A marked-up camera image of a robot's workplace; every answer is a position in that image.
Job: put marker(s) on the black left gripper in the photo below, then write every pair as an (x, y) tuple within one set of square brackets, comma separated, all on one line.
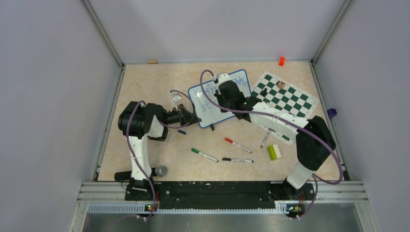
[(187, 117)]

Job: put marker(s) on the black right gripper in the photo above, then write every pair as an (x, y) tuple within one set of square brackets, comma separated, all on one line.
[(219, 96)]

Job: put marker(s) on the blue framed whiteboard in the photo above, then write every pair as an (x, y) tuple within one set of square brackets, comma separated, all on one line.
[(209, 113)]

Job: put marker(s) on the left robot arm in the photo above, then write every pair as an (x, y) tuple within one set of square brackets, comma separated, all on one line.
[(139, 122)]

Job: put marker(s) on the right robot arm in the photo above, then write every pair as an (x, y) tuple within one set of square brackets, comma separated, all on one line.
[(314, 142)]

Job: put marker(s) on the green marker pen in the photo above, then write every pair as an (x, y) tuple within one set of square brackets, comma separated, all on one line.
[(204, 155)]

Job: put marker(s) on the red marker pen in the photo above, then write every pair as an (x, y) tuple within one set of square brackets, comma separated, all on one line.
[(238, 145)]

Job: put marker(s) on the green white chessboard mat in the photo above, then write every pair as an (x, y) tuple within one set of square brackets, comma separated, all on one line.
[(291, 99)]

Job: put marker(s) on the black marker pen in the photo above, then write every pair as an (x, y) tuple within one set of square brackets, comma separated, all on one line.
[(238, 160)]

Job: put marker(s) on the small wooden cylinder piece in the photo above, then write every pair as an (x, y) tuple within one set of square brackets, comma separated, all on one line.
[(281, 85)]

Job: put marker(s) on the purple marker pen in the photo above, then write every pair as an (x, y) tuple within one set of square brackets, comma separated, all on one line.
[(265, 138)]

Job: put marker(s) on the orange red block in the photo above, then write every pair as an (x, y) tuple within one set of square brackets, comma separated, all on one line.
[(281, 61)]

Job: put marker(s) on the small wooden block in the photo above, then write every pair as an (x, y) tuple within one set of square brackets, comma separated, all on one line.
[(152, 61)]

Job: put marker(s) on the lime green toy brick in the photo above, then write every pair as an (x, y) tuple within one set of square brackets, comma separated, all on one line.
[(274, 152)]

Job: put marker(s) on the purple block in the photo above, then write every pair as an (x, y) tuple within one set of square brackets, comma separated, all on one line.
[(331, 112)]

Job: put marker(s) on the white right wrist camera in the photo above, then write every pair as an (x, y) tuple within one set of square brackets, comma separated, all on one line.
[(221, 78)]

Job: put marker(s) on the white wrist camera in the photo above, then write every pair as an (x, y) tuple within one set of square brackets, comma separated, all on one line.
[(176, 98), (221, 78)]

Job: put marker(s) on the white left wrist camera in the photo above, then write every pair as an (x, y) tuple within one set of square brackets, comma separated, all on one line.
[(176, 98)]

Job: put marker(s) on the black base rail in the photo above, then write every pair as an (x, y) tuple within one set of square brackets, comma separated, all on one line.
[(215, 195)]

